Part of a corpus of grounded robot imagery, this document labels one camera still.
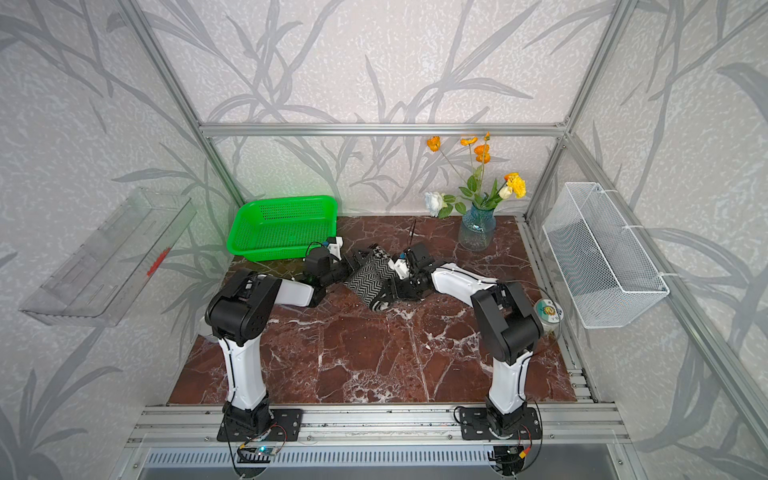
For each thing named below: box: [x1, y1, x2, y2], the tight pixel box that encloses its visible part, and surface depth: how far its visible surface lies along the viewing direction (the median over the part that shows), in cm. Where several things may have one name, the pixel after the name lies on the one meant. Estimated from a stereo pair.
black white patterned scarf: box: [344, 244, 392, 311], surface depth 95 cm
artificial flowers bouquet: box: [424, 132, 527, 219], surface depth 94 cm
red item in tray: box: [146, 247, 172, 277], surface depth 69 cm
